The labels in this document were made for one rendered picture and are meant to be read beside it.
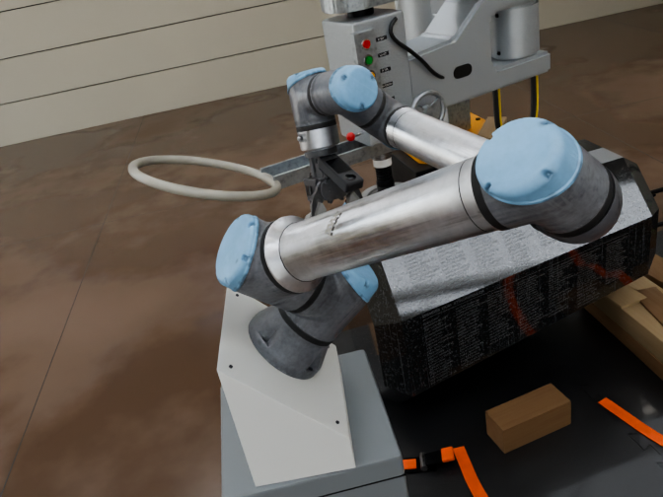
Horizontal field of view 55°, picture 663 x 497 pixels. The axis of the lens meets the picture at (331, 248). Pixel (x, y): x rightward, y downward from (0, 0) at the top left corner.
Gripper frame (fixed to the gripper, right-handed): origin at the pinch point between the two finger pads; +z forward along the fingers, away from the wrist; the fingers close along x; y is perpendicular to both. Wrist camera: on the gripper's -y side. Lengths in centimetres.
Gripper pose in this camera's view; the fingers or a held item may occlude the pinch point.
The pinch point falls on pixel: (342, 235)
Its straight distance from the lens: 144.6
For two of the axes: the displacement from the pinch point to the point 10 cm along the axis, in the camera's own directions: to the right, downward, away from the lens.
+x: -8.6, 2.9, -4.3
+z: 2.0, 9.5, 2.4
